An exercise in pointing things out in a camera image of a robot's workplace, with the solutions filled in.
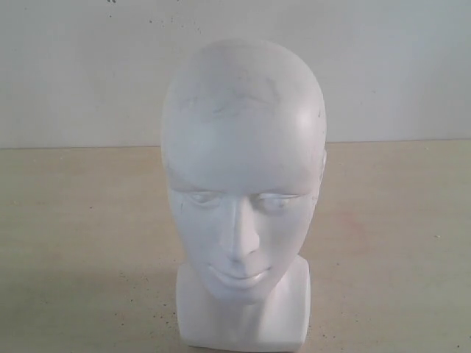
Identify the white mannequin head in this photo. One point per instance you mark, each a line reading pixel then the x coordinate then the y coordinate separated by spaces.
pixel 243 147

